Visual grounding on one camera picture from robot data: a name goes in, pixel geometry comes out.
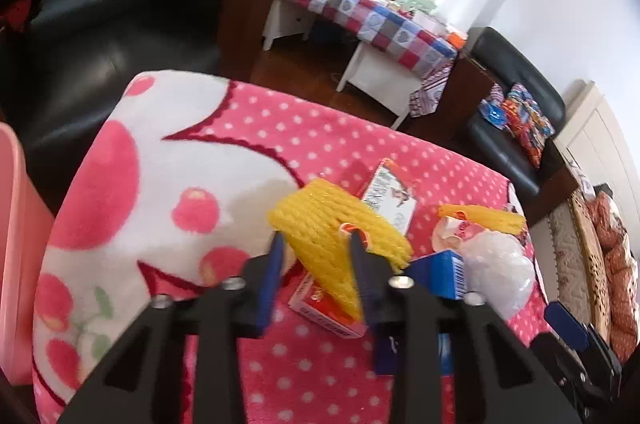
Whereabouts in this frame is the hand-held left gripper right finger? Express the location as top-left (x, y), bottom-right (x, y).
top-left (349, 231), bottom-right (583, 424)

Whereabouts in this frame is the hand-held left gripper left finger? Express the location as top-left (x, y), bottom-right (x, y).
top-left (57, 231), bottom-right (286, 424)

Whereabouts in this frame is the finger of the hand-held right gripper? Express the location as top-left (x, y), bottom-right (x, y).
top-left (530, 333), bottom-right (616, 405)
top-left (544, 301), bottom-right (623, 385)

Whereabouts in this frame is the blue barcode carton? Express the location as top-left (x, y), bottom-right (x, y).
top-left (372, 251), bottom-right (469, 376)

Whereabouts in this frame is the large yellow foam net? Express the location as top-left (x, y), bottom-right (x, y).
top-left (267, 177), bottom-right (413, 322)

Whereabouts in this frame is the pink plastic bin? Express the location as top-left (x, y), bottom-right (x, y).
top-left (0, 121), bottom-right (56, 387)

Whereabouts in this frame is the red floral quilt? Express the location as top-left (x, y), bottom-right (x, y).
top-left (585, 191), bottom-right (640, 362)

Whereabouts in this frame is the beige quilted bed cover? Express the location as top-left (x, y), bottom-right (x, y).
top-left (547, 184), bottom-right (613, 345)

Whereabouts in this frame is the long red white carton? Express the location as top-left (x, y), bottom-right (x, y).
top-left (289, 158), bottom-right (419, 339)

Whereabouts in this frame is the crumpled clear plastic bag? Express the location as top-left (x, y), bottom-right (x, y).
top-left (457, 229), bottom-right (536, 322)

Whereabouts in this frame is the white red printed paper cup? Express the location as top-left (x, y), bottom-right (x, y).
top-left (432, 211), bottom-right (483, 255)

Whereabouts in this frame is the small yellow foam net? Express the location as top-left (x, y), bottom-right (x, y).
top-left (437, 203), bottom-right (528, 237)

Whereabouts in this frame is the pink printed blanket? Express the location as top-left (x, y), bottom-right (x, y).
top-left (32, 69), bottom-right (556, 424)

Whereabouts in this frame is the cream wooden bed board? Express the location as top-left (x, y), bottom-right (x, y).
top-left (552, 79), bottom-right (640, 225)

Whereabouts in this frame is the white table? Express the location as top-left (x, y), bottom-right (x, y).
top-left (262, 0), bottom-right (426, 130)

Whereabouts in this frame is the colourful printed cushion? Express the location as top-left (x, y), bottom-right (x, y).
top-left (500, 83), bottom-right (556, 167)

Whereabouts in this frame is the blue shiny packet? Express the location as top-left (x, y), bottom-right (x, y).
top-left (479, 97), bottom-right (508, 125)

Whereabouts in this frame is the wooden side table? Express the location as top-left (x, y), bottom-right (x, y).
top-left (412, 54), bottom-right (501, 145)
top-left (172, 0), bottom-right (283, 80)

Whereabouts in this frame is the checkered cloth table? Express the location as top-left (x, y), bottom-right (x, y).
top-left (235, 0), bottom-right (461, 117)

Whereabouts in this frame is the black leather armchair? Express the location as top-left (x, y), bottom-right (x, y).
top-left (457, 27), bottom-right (566, 225)

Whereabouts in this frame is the white container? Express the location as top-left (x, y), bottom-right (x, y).
top-left (415, 12), bottom-right (451, 38)

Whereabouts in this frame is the long black leather sofa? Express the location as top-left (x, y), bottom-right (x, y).
top-left (0, 0), bottom-right (223, 205)

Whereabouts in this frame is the red cloth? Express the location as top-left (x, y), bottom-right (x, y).
top-left (0, 0), bottom-right (33, 32)

